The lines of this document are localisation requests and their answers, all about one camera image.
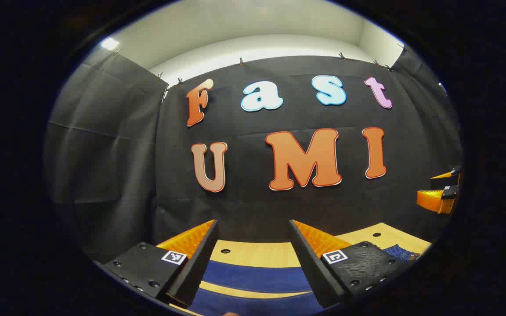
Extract row of black cloth clips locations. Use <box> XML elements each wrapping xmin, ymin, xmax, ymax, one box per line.
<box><xmin>112</xmin><ymin>43</ymin><xmax>409</xmax><ymax>86</ymax></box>

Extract black backdrop cloth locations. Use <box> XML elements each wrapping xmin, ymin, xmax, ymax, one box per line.
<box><xmin>44</xmin><ymin>46</ymin><xmax>463</xmax><ymax>264</ymax></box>

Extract blue denim jeans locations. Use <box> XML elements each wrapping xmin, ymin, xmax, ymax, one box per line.
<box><xmin>189</xmin><ymin>245</ymin><xmax>420</xmax><ymax>316</ymax></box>

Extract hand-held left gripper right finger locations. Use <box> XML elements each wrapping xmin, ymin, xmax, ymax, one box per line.
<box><xmin>289</xmin><ymin>219</ymin><xmax>414</xmax><ymax>309</ymax></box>

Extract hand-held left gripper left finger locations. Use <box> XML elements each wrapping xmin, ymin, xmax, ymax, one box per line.
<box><xmin>97</xmin><ymin>219</ymin><xmax>219</xmax><ymax>308</ymax></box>

